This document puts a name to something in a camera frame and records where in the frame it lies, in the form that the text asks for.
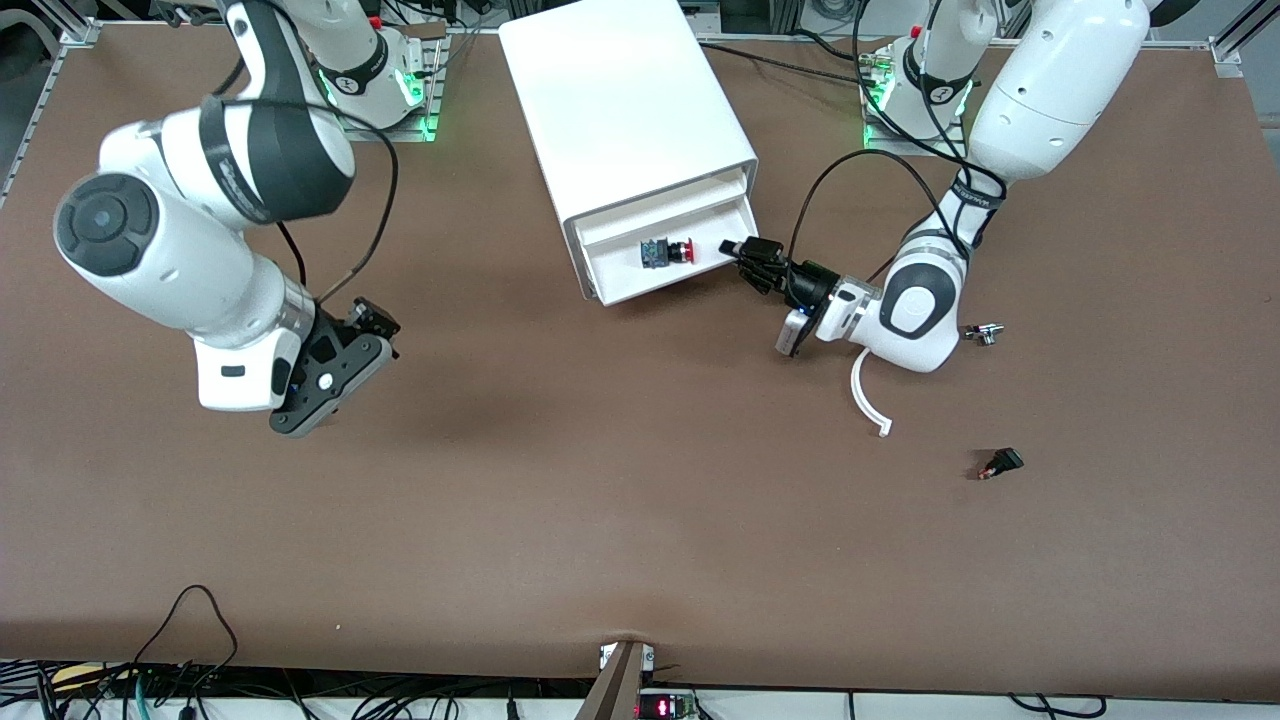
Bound red push button switch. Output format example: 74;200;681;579
640;237;698;271

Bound white drawer cabinet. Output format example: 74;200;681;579
498;0;759;306

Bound white curved plastic arc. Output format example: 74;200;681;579
850;348;893;438

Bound device with red display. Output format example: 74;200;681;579
637;689;699;720

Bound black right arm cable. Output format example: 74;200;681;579
203;60;400;306

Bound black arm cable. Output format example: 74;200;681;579
788;0;1006;291
203;60;400;306

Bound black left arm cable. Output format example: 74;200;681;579
788;0;1006;291

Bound black table cable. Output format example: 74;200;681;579
793;28;873;65
698;40;873;86

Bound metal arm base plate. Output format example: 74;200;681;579
862;40;969;158
332;25;442;143

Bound black looped cable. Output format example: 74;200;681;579
133;585;241;691

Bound aluminium table edge rail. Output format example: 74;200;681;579
0;40;73;211

